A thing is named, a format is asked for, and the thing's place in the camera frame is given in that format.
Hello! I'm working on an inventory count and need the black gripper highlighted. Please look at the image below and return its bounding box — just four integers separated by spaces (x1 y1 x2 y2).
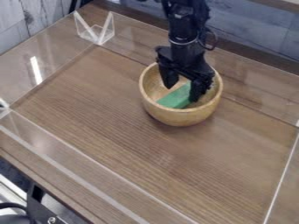
155 41 215 102

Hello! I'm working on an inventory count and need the green rectangular block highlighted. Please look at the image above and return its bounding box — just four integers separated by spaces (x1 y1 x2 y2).
156 82 191 109

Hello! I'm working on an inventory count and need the round wooden bowl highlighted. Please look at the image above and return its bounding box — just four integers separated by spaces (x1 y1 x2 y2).
139 62 224 127

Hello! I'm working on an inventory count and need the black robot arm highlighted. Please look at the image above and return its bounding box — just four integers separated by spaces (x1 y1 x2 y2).
155 0 216 102

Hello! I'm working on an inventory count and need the clear acrylic corner bracket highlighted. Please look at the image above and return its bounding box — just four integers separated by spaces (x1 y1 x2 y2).
73 11 115 46

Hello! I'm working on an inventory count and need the clear acrylic tray wall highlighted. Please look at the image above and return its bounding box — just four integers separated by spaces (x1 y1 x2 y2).
0 99 199 224

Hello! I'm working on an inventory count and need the black table leg bracket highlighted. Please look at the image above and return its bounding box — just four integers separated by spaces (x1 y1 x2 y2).
27 184 68 224

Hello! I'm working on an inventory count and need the black cable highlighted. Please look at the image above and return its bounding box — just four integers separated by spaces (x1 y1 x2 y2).
0 200 33 218

